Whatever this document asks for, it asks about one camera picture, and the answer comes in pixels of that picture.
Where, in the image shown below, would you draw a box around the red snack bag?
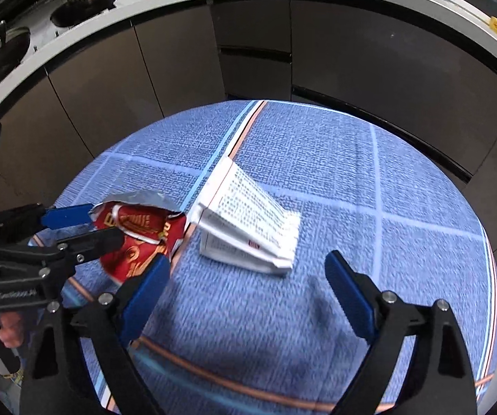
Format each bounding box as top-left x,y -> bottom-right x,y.
90,189 -> 186,284

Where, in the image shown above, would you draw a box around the white paper leaflet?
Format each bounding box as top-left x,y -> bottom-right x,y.
189,156 -> 301,275

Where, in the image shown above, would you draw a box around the grey kitchen counter cabinets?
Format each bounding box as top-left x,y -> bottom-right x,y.
0,0 -> 497,259

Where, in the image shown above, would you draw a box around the person left hand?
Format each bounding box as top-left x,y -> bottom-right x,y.
0,312 -> 24,349

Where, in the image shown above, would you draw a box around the blue plaid tablecloth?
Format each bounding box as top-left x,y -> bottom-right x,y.
31,99 -> 497,415

